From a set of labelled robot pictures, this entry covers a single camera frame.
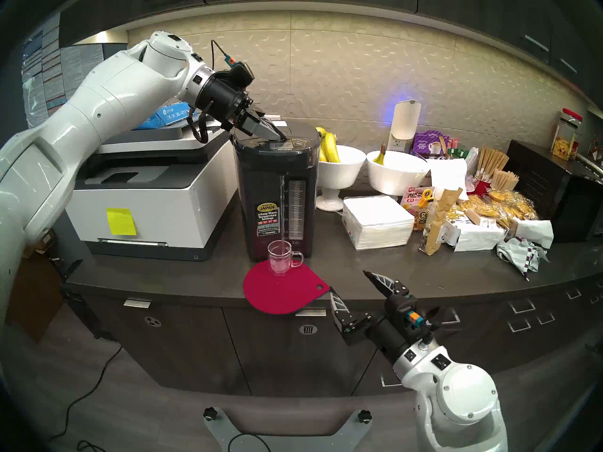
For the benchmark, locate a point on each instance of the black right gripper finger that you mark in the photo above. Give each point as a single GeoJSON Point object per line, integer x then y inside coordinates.
{"type": "Point", "coordinates": [346, 326]}
{"type": "Point", "coordinates": [391, 288]}

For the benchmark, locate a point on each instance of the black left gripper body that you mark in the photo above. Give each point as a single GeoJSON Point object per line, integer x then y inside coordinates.
{"type": "Point", "coordinates": [224, 102]}

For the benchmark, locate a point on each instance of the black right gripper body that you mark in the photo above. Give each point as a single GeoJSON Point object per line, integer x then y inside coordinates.
{"type": "Point", "coordinates": [391, 338]}

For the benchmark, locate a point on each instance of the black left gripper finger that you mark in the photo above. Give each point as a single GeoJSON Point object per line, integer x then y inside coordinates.
{"type": "Point", "coordinates": [256, 131]}
{"type": "Point", "coordinates": [264, 124]}

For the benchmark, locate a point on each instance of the black electric water dispenser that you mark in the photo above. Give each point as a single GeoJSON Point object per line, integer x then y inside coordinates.
{"type": "Point", "coordinates": [264, 192]}

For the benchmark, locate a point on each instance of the clear glass cup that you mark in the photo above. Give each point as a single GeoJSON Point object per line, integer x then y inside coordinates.
{"type": "Point", "coordinates": [278, 262]}

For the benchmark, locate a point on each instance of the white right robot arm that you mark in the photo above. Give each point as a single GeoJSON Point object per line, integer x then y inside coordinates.
{"type": "Point", "coordinates": [466, 390]}

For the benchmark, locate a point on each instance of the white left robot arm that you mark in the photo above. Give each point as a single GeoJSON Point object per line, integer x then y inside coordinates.
{"type": "Point", "coordinates": [94, 102]}

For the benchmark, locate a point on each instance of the red cup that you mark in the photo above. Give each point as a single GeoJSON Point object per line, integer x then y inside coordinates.
{"type": "Point", "coordinates": [481, 188]}

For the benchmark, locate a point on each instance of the white cup dispenser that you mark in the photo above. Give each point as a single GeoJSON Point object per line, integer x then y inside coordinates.
{"type": "Point", "coordinates": [405, 124]}

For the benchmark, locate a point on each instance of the round trash sticker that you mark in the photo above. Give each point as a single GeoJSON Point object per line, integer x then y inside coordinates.
{"type": "Point", "coordinates": [308, 329]}

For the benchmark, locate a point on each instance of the silver square drawer pull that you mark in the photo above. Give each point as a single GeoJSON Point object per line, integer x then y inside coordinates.
{"type": "Point", "coordinates": [522, 310]}
{"type": "Point", "coordinates": [392, 385]}
{"type": "Point", "coordinates": [546, 321]}
{"type": "Point", "coordinates": [574, 297]}
{"type": "Point", "coordinates": [519, 329]}

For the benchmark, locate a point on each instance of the blue printer paper ream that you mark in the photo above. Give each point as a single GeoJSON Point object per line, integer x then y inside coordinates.
{"type": "Point", "coordinates": [169, 114]}

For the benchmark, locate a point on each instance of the brown paper coffee bag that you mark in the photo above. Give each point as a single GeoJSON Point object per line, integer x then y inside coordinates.
{"type": "Point", "coordinates": [433, 234]}

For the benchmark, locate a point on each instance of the yellow banana bunch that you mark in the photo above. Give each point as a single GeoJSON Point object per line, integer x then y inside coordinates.
{"type": "Point", "coordinates": [330, 147]}

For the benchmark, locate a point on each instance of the white napkin stack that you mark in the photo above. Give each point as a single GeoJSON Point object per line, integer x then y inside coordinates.
{"type": "Point", "coordinates": [377, 220]}

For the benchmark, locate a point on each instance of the red teardrop silicone mat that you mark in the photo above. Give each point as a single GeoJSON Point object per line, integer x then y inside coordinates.
{"type": "Point", "coordinates": [282, 293]}

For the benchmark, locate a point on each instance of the brown packet round logo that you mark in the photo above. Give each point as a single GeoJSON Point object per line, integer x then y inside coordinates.
{"type": "Point", "coordinates": [422, 219]}

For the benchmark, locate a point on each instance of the black star knob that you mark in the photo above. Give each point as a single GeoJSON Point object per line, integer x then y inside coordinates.
{"type": "Point", "coordinates": [210, 414]}
{"type": "Point", "coordinates": [364, 416]}

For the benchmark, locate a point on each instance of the red white snack packet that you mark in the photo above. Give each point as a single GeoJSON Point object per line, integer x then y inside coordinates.
{"type": "Point", "coordinates": [411, 199]}

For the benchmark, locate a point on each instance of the white coffee bag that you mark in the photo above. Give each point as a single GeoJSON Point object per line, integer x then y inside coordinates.
{"type": "Point", "coordinates": [473, 238]}
{"type": "Point", "coordinates": [534, 232]}

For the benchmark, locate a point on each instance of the white grey office printer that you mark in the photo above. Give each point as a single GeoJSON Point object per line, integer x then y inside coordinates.
{"type": "Point", "coordinates": [179, 201]}

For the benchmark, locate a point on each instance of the white round bowl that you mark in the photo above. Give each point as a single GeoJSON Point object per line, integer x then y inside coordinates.
{"type": "Point", "coordinates": [398, 178]}

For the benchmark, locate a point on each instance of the clear bag yellow snacks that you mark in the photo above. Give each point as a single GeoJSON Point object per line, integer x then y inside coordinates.
{"type": "Point", "coordinates": [516, 206]}
{"type": "Point", "coordinates": [476, 206]}

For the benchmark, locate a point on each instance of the single yellow banana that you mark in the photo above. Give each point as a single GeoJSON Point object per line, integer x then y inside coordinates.
{"type": "Point", "coordinates": [379, 158]}

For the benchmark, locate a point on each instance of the white paper bag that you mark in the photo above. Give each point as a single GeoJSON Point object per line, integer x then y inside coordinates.
{"type": "Point", "coordinates": [447, 175]}

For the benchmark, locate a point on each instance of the checkered dish cloth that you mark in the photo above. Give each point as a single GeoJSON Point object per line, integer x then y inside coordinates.
{"type": "Point", "coordinates": [520, 257]}

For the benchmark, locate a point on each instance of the green tea packets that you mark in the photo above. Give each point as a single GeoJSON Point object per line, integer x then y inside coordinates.
{"type": "Point", "coordinates": [457, 153]}

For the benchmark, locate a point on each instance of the wooden stir stick bundle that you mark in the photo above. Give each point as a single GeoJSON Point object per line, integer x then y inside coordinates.
{"type": "Point", "coordinates": [504, 180]}
{"type": "Point", "coordinates": [492, 163]}

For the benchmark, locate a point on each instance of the yellow sticky note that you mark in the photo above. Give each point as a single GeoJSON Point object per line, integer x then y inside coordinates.
{"type": "Point", "coordinates": [121, 221]}

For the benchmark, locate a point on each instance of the dark lower counter cabinet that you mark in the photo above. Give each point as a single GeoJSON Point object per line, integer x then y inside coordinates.
{"type": "Point", "coordinates": [188, 347]}

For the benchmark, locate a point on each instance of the black microwave oven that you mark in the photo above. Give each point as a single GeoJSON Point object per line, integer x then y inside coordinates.
{"type": "Point", "coordinates": [546, 192]}

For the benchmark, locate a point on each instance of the round recycling sticker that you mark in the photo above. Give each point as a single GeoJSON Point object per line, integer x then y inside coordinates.
{"type": "Point", "coordinates": [152, 322]}

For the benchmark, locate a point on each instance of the small cardboard box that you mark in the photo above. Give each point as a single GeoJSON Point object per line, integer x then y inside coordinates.
{"type": "Point", "coordinates": [44, 241]}

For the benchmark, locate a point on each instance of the glass jar red lid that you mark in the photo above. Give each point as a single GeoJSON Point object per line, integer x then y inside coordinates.
{"type": "Point", "coordinates": [564, 142]}

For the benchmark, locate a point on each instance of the large cardboard box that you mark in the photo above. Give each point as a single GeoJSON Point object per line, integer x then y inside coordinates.
{"type": "Point", "coordinates": [35, 295]}

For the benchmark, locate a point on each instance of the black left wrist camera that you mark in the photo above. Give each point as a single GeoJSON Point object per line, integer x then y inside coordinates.
{"type": "Point", "coordinates": [240, 74]}

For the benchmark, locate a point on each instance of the white pedestal bowl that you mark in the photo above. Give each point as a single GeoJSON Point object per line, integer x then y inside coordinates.
{"type": "Point", "coordinates": [344, 171]}

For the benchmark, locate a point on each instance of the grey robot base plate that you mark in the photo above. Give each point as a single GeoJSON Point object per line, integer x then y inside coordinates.
{"type": "Point", "coordinates": [306, 444]}

